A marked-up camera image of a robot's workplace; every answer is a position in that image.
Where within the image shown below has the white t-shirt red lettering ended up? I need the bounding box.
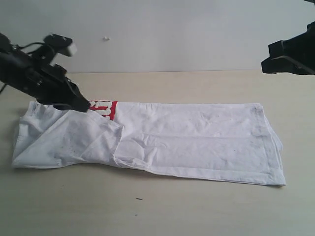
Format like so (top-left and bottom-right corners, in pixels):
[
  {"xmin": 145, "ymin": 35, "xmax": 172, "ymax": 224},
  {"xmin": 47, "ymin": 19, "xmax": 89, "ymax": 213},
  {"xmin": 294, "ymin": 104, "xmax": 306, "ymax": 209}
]
[{"xmin": 12, "ymin": 101, "xmax": 286, "ymax": 186}]

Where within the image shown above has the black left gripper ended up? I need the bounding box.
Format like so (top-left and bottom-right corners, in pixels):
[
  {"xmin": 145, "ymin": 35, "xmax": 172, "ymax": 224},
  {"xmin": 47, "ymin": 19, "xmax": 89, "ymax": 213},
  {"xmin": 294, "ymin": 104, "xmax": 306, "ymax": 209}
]
[{"xmin": 0, "ymin": 34, "xmax": 90, "ymax": 113}]

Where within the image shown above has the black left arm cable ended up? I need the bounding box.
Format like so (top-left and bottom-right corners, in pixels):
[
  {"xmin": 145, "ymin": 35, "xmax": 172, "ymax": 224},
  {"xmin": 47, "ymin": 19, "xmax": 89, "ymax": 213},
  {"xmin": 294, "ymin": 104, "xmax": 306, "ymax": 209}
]
[{"xmin": 9, "ymin": 42, "xmax": 47, "ymax": 54}]

